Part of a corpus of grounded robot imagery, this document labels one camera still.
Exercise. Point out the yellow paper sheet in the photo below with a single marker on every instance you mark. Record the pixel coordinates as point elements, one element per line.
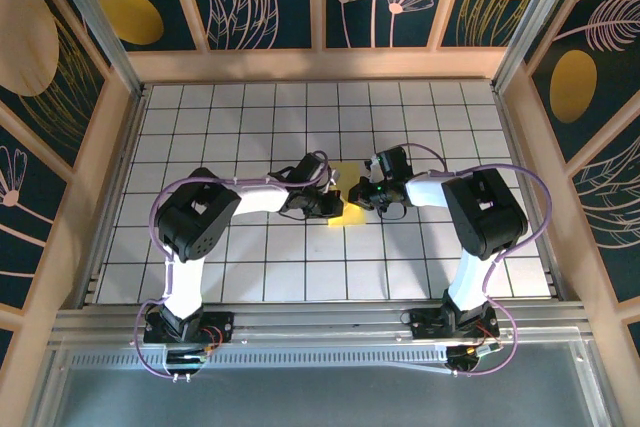
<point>350,217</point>

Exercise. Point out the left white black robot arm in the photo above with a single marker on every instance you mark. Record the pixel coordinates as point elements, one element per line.
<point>195,222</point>

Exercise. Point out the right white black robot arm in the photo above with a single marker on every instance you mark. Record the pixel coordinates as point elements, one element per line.
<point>485,217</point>

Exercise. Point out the aluminium mounting rail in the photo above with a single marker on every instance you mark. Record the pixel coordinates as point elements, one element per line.
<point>320,319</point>

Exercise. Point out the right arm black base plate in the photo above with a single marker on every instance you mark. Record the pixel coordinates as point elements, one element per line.
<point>425,327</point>

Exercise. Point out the aluminium side rail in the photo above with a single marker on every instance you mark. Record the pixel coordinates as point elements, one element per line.
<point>530,207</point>
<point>120,162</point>

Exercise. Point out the aluminium corner post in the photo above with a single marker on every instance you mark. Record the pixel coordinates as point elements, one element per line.
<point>530,22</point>
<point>100,32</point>

